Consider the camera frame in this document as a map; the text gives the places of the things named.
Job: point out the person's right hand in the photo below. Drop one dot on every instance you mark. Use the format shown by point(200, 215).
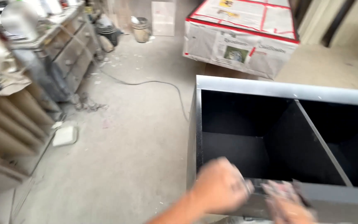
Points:
point(287, 207)

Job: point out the person's left hand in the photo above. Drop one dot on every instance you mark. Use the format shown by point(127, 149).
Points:
point(218, 189)

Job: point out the person's right fingers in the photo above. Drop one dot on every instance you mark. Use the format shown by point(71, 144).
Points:
point(277, 191)

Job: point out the person's left fingers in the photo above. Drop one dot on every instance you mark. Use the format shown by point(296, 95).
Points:
point(242, 185)

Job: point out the dark grey open cabinet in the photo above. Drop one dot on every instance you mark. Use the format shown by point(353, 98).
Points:
point(259, 140)

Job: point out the beige board platform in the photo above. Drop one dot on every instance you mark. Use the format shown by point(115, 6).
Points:
point(328, 67)

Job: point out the newspaper-wrapped box with red tape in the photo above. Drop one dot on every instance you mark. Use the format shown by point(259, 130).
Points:
point(241, 37)

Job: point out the leaning wooden panels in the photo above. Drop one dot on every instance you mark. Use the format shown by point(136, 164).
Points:
point(346, 21)

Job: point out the white leaning board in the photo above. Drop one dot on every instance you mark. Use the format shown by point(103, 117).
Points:
point(163, 18)

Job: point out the beige bucket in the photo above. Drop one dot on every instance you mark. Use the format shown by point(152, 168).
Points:
point(141, 31)

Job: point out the white square pad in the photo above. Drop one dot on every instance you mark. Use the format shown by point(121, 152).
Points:
point(64, 136)

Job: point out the stack of black buckets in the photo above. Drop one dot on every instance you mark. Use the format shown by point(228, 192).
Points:
point(109, 32)

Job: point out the dusty workbench with drawers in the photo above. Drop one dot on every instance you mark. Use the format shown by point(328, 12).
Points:
point(73, 46)

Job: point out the shelf of brown paper rolls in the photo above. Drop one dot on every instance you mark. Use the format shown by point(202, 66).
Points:
point(11, 124)

